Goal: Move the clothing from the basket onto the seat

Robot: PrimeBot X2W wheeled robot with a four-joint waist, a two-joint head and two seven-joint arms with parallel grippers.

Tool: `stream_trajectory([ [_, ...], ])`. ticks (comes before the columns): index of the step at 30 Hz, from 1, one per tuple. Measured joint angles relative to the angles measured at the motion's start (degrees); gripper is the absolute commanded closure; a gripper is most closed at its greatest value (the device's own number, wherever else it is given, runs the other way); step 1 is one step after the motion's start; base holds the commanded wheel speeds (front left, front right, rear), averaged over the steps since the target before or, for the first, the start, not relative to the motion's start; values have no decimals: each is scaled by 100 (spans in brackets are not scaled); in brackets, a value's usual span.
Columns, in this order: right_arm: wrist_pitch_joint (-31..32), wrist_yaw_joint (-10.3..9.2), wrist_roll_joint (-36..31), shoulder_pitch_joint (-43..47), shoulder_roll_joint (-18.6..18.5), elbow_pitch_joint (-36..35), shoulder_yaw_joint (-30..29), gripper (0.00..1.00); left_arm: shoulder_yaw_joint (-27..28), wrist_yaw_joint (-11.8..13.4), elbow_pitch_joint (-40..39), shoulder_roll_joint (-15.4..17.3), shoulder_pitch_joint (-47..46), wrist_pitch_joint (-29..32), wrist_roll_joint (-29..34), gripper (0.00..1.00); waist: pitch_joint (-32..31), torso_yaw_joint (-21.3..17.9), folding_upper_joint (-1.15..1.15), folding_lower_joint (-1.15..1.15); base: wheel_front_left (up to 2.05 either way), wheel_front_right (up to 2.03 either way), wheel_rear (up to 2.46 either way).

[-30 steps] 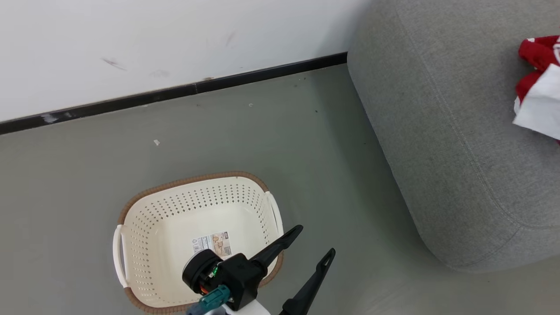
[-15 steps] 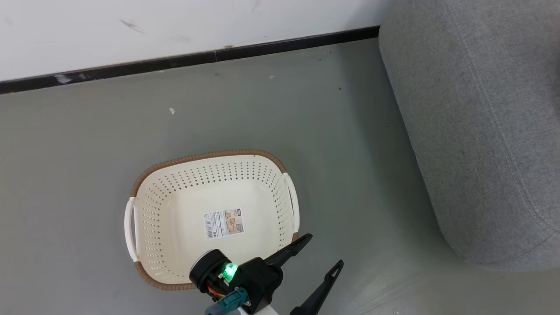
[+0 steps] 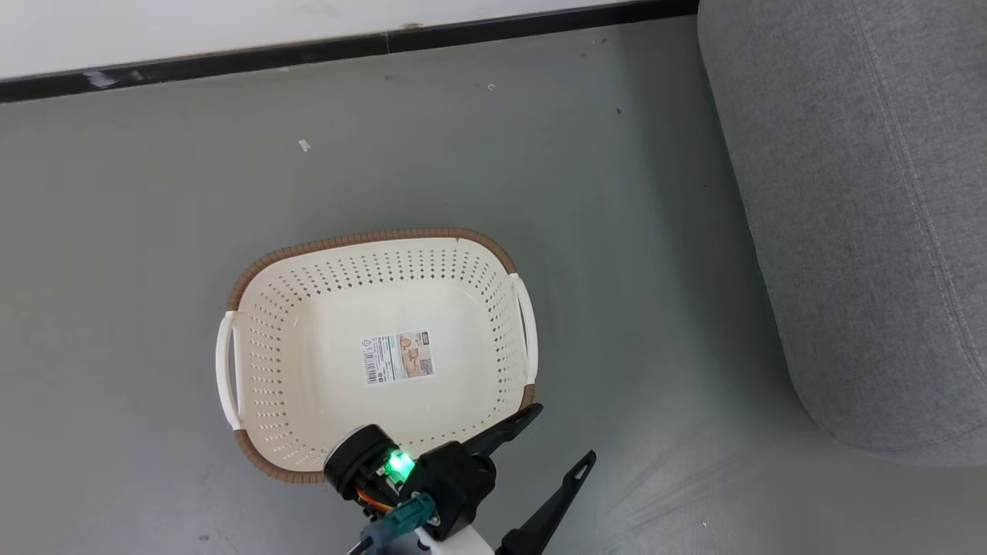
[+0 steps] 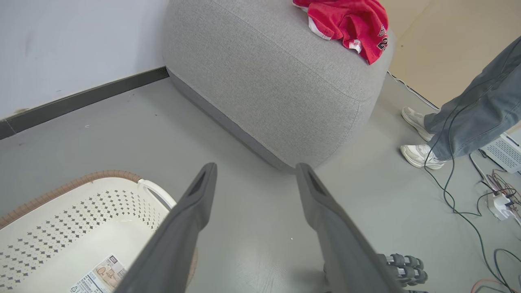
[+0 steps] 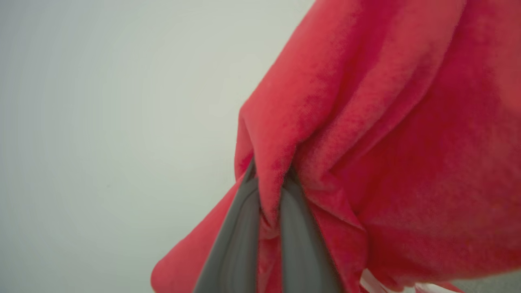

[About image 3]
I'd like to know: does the cream perforated laundry basket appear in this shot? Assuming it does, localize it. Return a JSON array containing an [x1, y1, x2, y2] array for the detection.
[[215, 227, 540, 486]]

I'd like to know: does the left teal cable connector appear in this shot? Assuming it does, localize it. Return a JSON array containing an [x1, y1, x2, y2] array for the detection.
[[360, 495, 437, 553]]

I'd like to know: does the black baseboard strip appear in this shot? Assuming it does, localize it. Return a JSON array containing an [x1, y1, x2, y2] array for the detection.
[[0, 0, 701, 104]]

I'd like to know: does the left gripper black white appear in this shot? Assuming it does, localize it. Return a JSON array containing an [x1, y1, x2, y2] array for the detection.
[[322, 403, 598, 555]]

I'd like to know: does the grey fabric sofa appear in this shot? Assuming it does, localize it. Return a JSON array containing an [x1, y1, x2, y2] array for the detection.
[[697, 0, 987, 468]]

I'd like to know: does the paper label sticker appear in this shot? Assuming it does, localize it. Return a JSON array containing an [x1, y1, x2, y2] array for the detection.
[[360, 331, 436, 389]]

